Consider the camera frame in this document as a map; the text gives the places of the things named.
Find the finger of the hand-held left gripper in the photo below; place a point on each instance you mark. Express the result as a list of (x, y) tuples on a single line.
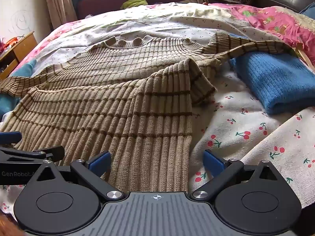
[(11, 137), (29, 153)]

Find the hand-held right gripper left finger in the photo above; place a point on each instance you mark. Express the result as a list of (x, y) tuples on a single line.
[(99, 165)]

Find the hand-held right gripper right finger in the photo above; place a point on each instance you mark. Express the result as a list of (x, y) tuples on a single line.
[(213, 163)]

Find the beige striped ribbed sweater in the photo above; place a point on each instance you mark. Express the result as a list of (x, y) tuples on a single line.
[(123, 103)]

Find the teal cloth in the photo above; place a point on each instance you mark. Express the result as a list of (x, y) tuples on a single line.
[(7, 105)]

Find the cherry print bedsheet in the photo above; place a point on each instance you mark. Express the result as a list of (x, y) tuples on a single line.
[(246, 132)]

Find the brown fuzzy cloth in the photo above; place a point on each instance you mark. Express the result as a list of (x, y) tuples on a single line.
[(7, 228)]

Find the wooden nightstand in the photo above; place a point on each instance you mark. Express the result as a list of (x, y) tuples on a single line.
[(22, 49)]

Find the orange clutter on nightstand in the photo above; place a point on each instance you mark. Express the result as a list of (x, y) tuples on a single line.
[(12, 41)]

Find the blue knit sweater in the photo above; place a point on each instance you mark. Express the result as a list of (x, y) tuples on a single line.
[(278, 83)]

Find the floral bedsheet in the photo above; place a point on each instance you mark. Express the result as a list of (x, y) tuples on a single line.
[(56, 39)]

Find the pink floral quilt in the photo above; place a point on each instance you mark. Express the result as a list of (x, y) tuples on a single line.
[(270, 22)]

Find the maroon headboard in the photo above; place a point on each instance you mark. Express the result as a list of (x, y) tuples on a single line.
[(105, 2)]

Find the green cloth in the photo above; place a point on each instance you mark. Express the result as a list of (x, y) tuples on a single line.
[(134, 2)]

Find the blue cushion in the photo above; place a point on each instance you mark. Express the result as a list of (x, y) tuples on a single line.
[(308, 12)]

